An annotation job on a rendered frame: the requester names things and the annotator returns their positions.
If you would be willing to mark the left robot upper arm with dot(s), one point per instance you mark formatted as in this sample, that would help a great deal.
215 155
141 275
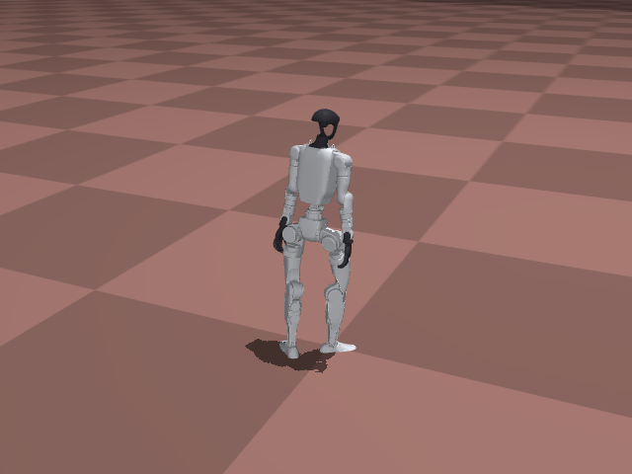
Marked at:
293 154

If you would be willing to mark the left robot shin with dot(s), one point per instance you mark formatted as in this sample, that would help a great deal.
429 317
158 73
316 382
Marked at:
292 309

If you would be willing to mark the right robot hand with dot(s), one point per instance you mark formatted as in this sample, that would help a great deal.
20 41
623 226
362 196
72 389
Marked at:
348 249

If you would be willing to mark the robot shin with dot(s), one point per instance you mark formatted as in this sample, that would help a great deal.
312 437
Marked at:
335 306
292 309

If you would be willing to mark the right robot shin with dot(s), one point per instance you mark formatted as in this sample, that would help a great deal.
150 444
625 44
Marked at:
335 306

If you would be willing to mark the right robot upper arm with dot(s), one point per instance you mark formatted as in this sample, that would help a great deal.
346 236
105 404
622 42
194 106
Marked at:
343 163

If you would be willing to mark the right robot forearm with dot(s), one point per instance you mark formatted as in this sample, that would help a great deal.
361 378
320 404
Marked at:
346 215

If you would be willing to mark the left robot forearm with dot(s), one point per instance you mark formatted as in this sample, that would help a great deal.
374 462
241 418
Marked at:
289 206

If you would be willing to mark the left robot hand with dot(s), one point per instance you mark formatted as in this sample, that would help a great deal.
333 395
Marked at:
278 239

